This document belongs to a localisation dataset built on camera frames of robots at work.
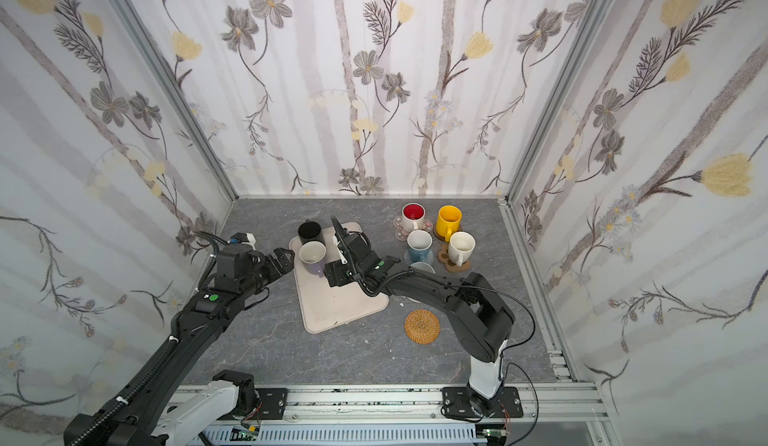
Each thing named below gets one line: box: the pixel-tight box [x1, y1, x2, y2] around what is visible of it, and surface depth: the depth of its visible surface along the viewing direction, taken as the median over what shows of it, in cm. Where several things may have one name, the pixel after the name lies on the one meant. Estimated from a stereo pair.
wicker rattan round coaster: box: [404, 308, 441, 345], surface depth 90 cm
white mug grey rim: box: [299, 240, 327, 264], surface depth 98 cm
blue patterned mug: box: [406, 229, 433, 262], surface depth 96 cm
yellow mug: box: [436, 205, 462, 242], surface depth 104 cm
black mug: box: [298, 219, 326, 245], surface depth 100 cm
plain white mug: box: [448, 231, 476, 267], surface depth 97 cm
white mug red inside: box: [401, 202, 426, 233], surface depth 108 cm
